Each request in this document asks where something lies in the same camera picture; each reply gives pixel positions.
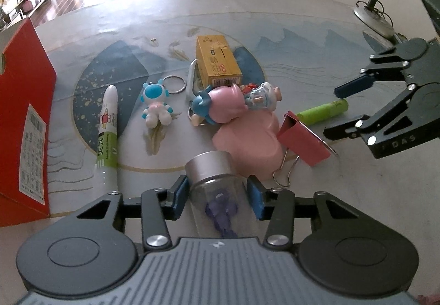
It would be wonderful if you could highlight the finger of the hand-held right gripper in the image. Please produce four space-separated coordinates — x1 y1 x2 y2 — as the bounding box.
334 37 430 99
323 83 419 146

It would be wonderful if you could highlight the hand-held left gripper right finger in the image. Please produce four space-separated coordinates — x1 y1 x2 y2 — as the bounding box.
247 176 360 248

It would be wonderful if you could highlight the green tube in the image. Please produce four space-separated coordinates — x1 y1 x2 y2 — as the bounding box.
297 99 349 125

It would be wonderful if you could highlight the red cardboard box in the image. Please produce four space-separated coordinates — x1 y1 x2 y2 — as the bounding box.
0 18 57 227

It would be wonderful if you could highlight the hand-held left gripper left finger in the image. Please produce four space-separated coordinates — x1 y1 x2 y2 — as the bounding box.
76 174 190 251

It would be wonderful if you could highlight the pink binder clip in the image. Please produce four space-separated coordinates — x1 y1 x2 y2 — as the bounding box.
273 111 339 187

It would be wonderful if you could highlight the blue white astronaut keychain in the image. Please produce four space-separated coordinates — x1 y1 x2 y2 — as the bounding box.
142 75 187 129

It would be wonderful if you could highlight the glass jar with silver lid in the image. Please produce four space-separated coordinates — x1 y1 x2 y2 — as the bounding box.
186 151 248 240

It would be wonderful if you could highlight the yellow small carton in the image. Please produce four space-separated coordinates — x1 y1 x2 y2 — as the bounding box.
196 35 242 87

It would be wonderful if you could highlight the pink doll with blue hair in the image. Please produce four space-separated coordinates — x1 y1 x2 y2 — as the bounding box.
191 83 250 127

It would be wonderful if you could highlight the pink duck toy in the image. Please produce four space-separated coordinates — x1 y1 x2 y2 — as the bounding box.
212 109 283 178

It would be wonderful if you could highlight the white carabiner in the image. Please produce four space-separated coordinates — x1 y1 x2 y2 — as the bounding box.
186 59 207 125

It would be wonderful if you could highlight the white green glue pen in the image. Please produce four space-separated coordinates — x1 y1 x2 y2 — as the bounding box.
94 85 120 194

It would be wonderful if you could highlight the small purple figurine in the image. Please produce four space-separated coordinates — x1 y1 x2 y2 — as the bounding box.
205 191 238 239

